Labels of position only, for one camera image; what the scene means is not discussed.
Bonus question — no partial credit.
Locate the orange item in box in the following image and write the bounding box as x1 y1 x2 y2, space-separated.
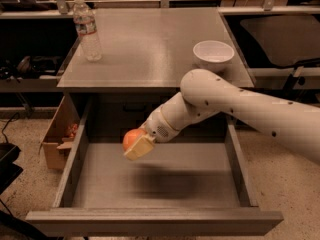
65 123 78 138

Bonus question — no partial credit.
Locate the cardboard box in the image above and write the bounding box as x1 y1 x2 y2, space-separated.
42 96 80 170

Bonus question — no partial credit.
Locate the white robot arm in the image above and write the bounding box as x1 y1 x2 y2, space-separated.
123 69 320 164

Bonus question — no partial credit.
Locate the clear plastic water bottle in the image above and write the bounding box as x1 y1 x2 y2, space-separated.
73 0 102 62

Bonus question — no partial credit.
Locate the grey cabinet with top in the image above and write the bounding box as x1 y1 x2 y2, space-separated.
58 8 233 143

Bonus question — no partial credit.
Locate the black equipment at left edge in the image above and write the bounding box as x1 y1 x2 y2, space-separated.
0 143 23 194

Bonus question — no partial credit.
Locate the open grey top drawer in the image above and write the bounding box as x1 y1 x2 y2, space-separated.
26 99 283 237

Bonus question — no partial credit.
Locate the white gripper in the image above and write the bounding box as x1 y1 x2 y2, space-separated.
124 107 179 161

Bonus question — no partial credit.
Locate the orange fruit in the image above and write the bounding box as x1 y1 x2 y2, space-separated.
122 128 146 151

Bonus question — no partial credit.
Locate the black drawer handle left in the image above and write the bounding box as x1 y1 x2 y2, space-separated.
123 103 146 112

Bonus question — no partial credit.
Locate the white bowl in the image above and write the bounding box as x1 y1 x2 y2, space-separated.
193 40 235 73

